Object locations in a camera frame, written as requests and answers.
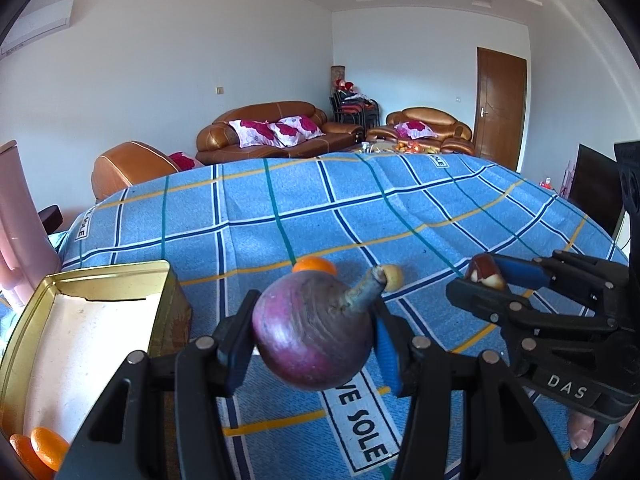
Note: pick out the long brown leather sofa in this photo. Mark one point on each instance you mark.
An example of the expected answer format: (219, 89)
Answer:
(300, 152)

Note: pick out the round brown leather armchair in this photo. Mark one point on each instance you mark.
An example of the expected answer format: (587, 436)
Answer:
(130, 170)

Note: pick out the small orange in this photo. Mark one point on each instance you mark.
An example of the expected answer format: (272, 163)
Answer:
(315, 264)

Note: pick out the pink plastic furniture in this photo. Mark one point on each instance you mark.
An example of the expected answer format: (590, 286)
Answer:
(20, 220)

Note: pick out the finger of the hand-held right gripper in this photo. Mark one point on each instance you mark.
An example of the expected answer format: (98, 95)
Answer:
(475, 297)
(525, 272)

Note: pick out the blue plaid tablecloth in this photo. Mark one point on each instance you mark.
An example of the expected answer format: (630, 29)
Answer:
(325, 210)

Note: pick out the tan longan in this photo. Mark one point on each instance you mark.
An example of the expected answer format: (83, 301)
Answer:
(395, 277)

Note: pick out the black television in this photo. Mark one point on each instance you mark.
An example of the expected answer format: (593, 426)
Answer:
(595, 190)

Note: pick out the white air conditioner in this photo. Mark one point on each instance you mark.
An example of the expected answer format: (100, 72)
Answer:
(35, 27)

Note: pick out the cluttered coffee table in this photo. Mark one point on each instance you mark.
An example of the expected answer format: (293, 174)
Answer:
(400, 147)

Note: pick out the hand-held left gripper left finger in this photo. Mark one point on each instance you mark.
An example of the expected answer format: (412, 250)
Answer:
(240, 355)

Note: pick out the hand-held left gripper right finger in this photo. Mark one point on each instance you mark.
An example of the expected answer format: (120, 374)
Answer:
(386, 360)

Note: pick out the round orange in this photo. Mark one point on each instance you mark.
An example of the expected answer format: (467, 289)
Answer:
(50, 447)
(25, 455)

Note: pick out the purple round fruit with stem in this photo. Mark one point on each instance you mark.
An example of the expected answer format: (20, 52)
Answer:
(310, 335)

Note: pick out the gold tin box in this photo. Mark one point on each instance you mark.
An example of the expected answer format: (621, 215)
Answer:
(75, 340)

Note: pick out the dark date with pale patch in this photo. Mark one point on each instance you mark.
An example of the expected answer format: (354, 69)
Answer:
(482, 267)

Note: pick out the stacked dark chairs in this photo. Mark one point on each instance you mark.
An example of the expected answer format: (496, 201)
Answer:
(355, 110)

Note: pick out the person's right hand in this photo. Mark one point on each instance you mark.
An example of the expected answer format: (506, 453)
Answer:
(579, 432)

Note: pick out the tall patterned vase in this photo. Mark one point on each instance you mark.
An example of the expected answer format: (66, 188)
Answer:
(338, 77)

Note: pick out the brown wooden door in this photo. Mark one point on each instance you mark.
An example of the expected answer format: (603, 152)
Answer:
(500, 110)

